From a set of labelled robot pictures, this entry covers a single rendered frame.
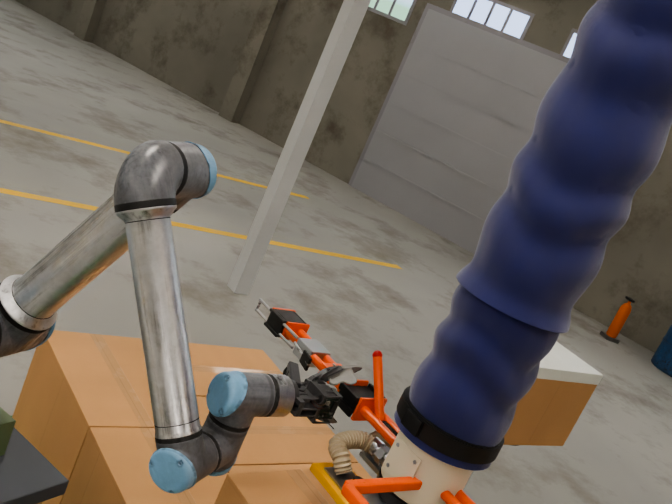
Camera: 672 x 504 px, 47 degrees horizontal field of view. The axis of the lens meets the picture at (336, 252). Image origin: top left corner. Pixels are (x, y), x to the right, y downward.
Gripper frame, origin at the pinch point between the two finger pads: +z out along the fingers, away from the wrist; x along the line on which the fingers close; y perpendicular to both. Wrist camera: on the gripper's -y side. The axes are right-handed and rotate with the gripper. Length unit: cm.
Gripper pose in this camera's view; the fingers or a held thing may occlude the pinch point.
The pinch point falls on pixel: (347, 393)
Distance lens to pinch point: 183.2
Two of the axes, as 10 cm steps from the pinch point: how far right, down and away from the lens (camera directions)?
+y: 5.3, 4.4, -7.2
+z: 7.5, 1.5, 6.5
